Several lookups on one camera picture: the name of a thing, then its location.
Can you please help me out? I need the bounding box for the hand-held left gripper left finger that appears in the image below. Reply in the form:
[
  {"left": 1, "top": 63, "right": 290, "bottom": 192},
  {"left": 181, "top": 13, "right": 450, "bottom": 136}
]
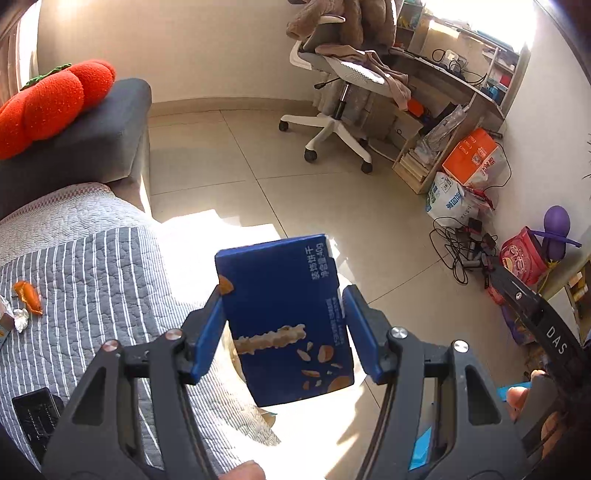
[{"left": 41, "top": 285, "right": 228, "bottom": 480}]

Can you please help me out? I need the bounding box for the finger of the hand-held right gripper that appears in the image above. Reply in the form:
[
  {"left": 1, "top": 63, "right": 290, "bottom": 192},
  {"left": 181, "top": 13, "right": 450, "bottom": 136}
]
[{"left": 489, "top": 264, "right": 548, "bottom": 324}]

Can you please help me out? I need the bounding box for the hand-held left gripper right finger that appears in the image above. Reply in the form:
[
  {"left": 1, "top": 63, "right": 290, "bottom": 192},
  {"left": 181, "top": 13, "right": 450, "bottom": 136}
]
[{"left": 342, "top": 284, "right": 531, "bottom": 480}]

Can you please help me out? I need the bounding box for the blue biscuit box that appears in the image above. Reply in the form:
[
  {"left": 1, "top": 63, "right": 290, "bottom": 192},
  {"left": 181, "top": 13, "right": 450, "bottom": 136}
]
[{"left": 215, "top": 234, "right": 356, "bottom": 408}]

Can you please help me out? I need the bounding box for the person's right hand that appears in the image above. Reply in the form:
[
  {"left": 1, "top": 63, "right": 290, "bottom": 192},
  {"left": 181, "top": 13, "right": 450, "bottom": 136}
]
[{"left": 507, "top": 368, "right": 571, "bottom": 441}]

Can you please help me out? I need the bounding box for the person's left hand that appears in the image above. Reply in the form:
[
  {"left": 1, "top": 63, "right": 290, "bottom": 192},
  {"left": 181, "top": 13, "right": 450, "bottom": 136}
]
[{"left": 217, "top": 459, "right": 267, "bottom": 480}]

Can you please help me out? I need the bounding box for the red printed bag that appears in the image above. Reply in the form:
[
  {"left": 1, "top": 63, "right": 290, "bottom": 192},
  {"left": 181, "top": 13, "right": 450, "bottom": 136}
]
[{"left": 499, "top": 226, "right": 550, "bottom": 287}]

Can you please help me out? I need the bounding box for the purple round toy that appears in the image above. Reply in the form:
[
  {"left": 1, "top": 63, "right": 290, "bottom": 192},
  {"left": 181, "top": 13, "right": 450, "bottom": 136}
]
[{"left": 536, "top": 205, "right": 585, "bottom": 264}]

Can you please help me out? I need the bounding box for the white plastic bag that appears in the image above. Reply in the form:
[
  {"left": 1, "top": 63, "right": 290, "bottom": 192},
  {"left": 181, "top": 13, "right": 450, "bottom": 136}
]
[{"left": 425, "top": 171, "right": 483, "bottom": 228}]

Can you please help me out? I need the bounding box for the grey striped quilt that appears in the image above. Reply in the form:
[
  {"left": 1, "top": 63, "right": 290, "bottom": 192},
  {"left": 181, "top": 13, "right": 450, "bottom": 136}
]
[{"left": 0, "top": 181, "right": 282, "bottom": 472}]

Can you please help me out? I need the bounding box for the blue plastic object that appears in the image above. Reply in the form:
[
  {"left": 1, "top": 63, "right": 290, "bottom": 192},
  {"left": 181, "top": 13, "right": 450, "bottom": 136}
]
[{"left": 412, "top": 427, "right": 435, "bottom": 468}]

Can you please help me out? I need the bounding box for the orange cardboard box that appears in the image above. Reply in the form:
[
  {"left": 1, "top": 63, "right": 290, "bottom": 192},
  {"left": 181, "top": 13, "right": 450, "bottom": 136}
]
[{"left": 442, "top": 128, "right": 506, "bottom": 190}]

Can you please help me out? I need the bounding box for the wooden crate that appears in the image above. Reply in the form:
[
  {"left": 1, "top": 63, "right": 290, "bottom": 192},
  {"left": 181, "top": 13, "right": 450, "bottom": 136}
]
[{"left": 392, "top": 134, "right": 437, "bottom": 195}]

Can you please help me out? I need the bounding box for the clear plastic bag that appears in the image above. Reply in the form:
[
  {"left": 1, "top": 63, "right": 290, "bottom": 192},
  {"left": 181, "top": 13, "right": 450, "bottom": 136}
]
[{"left": 416, "top": 105, "right": 465, "bottom": 162}]

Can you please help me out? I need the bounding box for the orange candy wrapper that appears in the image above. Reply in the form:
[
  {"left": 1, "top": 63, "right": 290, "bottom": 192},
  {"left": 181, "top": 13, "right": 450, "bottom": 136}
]
[{"left": 13, "top": 281, "right": 44, "bottom": 317}]

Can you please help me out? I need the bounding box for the wooden desk with shelves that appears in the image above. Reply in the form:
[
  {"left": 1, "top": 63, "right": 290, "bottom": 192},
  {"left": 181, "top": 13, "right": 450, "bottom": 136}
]
[{"left": 392, "top": 0, "right": 532, "bottom": 195}]

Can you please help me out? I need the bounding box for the beige garment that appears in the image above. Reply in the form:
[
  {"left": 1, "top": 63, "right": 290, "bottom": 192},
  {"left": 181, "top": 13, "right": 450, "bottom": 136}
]
[{"left": 314, "top": 41, "right": 413, "bottom": 112}]

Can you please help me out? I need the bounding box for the white office chair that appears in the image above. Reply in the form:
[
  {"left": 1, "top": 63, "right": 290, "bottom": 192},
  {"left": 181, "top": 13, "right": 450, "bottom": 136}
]
[{"left": 279, "top": 14, "right": 389, "bottom": 175}]

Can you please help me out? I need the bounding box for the orange pumpkin cushion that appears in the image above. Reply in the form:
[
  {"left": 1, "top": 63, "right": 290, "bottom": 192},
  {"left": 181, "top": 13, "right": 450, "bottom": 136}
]
[{"left": 0, "top": 59, "right": 117, "bottom": 161}]

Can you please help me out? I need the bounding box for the brown blanket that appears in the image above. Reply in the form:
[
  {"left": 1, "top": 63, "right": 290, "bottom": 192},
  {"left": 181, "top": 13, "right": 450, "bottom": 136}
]
[{"left": 286, "top": 0, "right": 397, "bottom": 49}]

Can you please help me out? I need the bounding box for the beige curtain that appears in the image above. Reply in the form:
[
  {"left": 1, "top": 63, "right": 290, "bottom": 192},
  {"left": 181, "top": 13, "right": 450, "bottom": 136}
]
[{"left": 0, "top": 0, "right": 42, "bottom": 93}]

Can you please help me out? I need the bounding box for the tangle of black cables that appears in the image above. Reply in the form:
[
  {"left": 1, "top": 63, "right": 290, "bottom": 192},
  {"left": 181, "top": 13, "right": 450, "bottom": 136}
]
[{"left": 429, "top": 215, "right": 499, "bottom": 289}]

